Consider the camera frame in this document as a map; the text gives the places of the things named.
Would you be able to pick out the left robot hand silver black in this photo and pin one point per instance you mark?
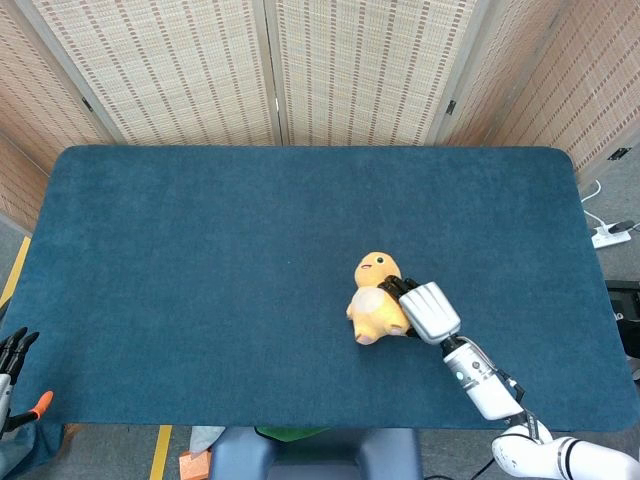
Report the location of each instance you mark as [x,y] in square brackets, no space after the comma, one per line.
[12,352]

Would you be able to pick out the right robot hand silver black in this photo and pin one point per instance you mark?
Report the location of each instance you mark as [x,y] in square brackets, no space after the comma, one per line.
[430,312]

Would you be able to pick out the yellow plush duck toy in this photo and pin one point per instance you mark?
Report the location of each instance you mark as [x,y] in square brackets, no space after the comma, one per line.
[372,305]

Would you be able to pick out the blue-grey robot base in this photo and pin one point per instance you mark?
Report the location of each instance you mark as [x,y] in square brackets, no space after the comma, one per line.
[320,457]

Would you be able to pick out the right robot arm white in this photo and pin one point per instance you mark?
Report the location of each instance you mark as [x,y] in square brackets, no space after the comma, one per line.
[492,395]

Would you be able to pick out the green object under table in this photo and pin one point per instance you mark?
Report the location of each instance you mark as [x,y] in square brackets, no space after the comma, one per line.
[290,433]

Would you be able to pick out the white power strip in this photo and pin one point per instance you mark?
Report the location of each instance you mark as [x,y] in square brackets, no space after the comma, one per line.
[602,241]

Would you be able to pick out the black equipment box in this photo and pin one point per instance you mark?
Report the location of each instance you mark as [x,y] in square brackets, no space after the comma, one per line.
[625,310]

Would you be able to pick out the black screen hinge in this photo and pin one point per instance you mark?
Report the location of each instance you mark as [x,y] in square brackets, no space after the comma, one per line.
[619,153]
[450,106]
[87,105]

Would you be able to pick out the blue table cloth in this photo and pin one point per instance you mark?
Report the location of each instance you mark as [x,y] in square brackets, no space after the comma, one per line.
[225,280]

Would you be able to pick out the grey cloth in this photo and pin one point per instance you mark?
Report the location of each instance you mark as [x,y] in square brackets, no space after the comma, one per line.
[205,437]

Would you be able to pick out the black power plug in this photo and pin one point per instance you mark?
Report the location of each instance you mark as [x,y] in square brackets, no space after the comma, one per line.
[622,226]

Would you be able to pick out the orange block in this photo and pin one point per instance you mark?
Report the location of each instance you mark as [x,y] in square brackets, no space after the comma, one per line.
[192,467]

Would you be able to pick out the woven folding screen panel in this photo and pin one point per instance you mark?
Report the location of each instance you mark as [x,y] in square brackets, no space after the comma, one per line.
[360,70]
[30,95]
[550,85]
[165,70]

